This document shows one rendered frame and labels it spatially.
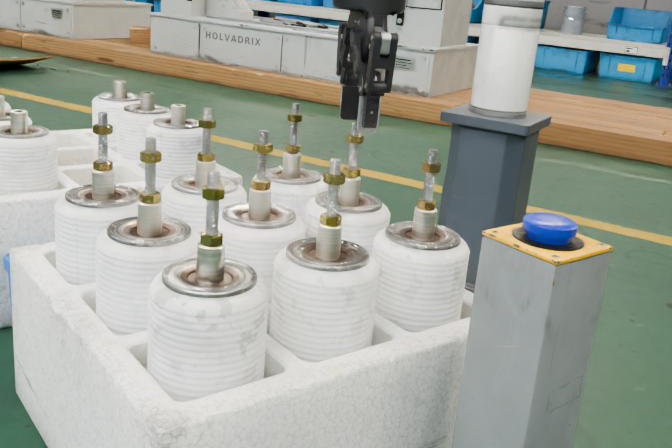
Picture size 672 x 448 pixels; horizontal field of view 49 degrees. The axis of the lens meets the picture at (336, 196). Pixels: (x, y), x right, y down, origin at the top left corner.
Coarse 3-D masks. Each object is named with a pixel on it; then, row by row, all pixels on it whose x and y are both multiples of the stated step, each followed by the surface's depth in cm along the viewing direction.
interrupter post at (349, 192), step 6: (348, 180) 80; (354, 180) 80; (360, 180) 81; (342, 186) 81; (348, 186) 80; (354, 186) 80; (342, 192) 81; (348, 192) 80; (354, 192) 81; (342, 198) 81; (348, 198) 81; (354, 198) 81; (342, 204) 81; (348, 204) 81; (354, 204) 81
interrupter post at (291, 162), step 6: (288, 156) 89; (294, 156) 89; (300, 156) 89; (288, 162) 89; (294, 162) 89; (300, 162) 90; (288, 168) 89; (294, 168) 89; (282, 174) 90; (288, 174) 89; (294, 174) 90
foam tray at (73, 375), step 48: (48, 288) 71; (48, 336) 71; (96, 336) 63; (144, 336) 63; (384, 336) 69; (432, 336) 68; (48, 384) 72; (96, 384) 60; (144, 384) 56; (288, 384) 58; (336, 384) 60; (384, 384) 64; (432, 384) 68; (48, 432) 74; (96, 432) 62; (144, 432) 53; (192, 432) 52; (240, 432) 55; (288, 432) 58; (336, 432) 62; (384, 432) 66; (432, 432) 70
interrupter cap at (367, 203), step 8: (360, 192) 85; (320, 200) 81; (360, 200) 83; (368, 200) 83; (376, 200) 83; (344, 208) 78; (352, 208) 79; (360, 208) 79; (368, 208) 79; (376, 208) 80
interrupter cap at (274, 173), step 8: (272, 168) 92; (280, 168) 93; (304, 168) 93; (272, 176) 89; (280, 176) 90; (304, 176) 91; (312, 176) 90; (320, 176) 90; (288, 184) 87; (296, 184) 87; (304, 184) 87
